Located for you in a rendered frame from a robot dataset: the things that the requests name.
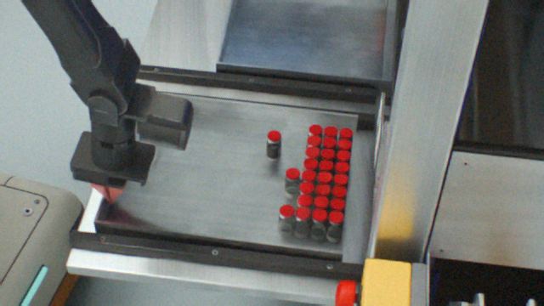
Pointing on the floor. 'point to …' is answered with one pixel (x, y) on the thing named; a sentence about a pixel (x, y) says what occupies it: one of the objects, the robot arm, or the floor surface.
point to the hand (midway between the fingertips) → (113, 196)
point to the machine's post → (423, 123)
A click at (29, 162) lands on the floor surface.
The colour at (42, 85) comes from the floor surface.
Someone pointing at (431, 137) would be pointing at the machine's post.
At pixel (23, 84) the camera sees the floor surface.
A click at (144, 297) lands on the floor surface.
